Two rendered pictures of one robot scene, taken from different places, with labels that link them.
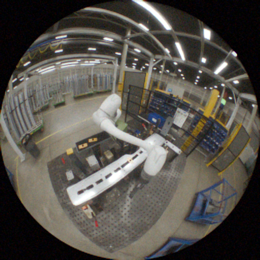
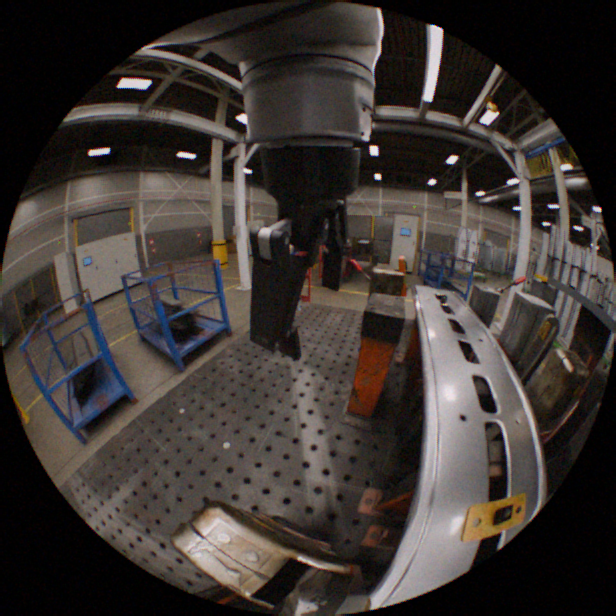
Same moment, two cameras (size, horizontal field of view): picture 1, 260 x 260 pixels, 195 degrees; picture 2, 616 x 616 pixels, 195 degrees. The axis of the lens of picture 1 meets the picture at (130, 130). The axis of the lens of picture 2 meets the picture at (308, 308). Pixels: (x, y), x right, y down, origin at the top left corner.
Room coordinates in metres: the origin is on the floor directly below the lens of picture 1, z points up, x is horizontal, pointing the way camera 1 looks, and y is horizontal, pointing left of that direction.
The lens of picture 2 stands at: (0.30, -0.19, 1.16)
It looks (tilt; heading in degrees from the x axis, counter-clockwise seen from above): 24 degrees down; 166
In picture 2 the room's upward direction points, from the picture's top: straight up
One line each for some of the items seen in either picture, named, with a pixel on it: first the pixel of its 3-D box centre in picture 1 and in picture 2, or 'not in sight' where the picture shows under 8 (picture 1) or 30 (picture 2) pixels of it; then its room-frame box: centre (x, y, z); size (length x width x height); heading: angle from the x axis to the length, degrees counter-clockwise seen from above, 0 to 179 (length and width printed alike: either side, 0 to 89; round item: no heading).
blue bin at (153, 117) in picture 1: (156, 119); not in sight; (1.24, -0.46, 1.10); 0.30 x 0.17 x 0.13; 43
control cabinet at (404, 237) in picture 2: not in sight; (404, 238); (-4.65, 4.49, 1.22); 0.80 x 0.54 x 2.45; 53
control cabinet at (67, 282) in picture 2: not in sight; (67, 276); (-4.28, -7.76, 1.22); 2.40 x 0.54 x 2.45; 50
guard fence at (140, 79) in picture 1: (131, 95); not in sight; (3.28, 0.18, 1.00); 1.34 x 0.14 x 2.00; 53
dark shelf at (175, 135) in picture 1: (157, 124); not in sight; (1.20, -0.50, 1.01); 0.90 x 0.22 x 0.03; 49
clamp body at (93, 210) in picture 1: (95, 209); (380, 319); (-0.17, 0.19, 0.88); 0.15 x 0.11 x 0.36; 49
